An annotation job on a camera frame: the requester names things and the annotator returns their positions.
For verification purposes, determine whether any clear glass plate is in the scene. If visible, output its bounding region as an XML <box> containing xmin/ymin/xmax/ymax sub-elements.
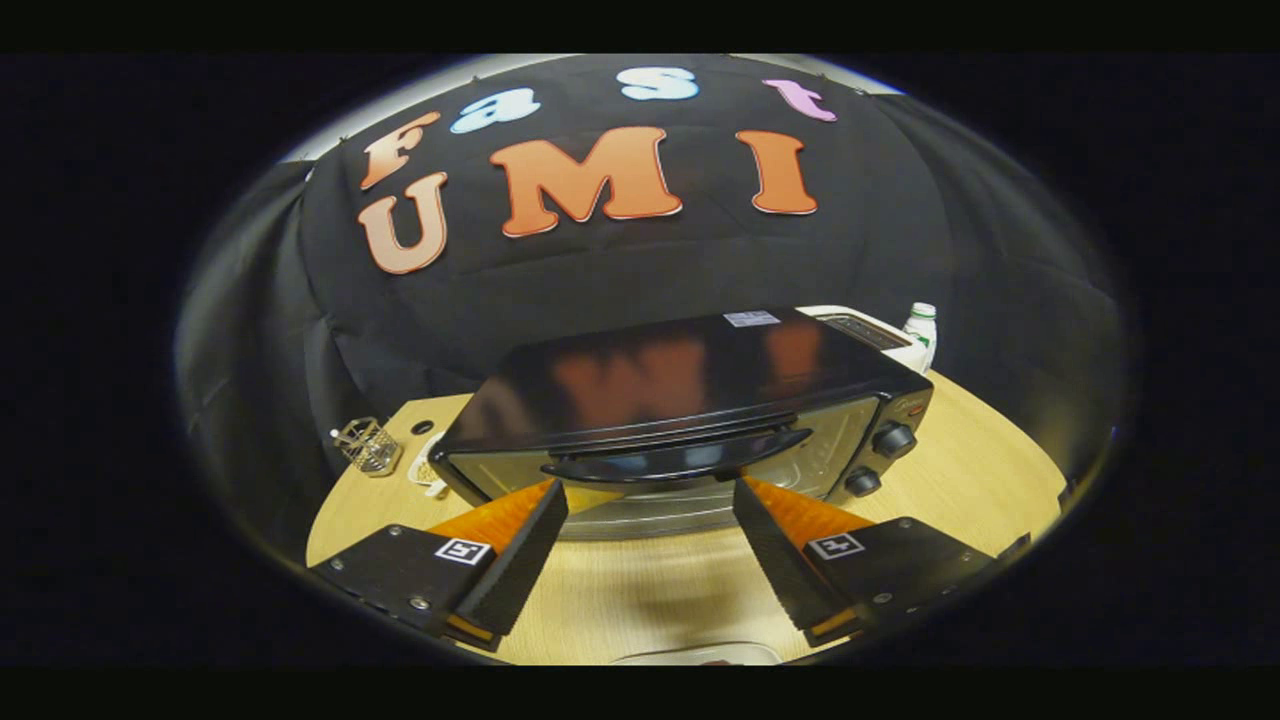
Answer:
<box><xmin>609</xmin><ymin>642</ymin><xmax>784</xmax><ymax>667</ymax></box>

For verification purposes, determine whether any black backdrop cloth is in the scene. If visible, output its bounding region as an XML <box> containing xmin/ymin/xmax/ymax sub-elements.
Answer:
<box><xmin>175</xmin><ymin>54</ymin><xmax>1129</xmax><ymax>506</ymax></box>

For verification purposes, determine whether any small white bottle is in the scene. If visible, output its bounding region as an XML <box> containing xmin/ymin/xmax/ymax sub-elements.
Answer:
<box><xmin>902</xmin><ymin>302</ymin><xmax>940</xmax><ymax>375</ymax></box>

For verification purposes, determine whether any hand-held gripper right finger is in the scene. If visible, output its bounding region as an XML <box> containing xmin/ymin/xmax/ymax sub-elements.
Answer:
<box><xmin>731</xmin><ymin>476</ymin><xmax>1032</xmax><ymax>649</ymax></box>

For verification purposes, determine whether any black toaster oven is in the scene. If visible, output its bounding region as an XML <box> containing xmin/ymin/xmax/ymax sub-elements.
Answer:
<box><xmin>428</xmin><ymin>307</ymin><xmax>935</xmax><ymax>544</ymax></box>

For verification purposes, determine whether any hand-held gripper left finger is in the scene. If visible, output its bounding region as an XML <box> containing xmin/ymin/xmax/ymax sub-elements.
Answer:
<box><xmin>308</xmin><ymin>478</ymin><xmax>570</xmax><ymax>653</ymax></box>

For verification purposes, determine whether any small white patterned dish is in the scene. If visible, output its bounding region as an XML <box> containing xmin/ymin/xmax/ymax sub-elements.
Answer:
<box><xmin>405</xmin><ymin>430</ymin><xmax>452</xmax><ymax>499</ymax></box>

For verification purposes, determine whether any small wire basket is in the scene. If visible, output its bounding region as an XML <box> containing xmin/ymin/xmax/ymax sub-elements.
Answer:
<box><xmin>329</xmin><ymin>416</ymin><xmax>405</xmax><ymax>478</ymax></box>

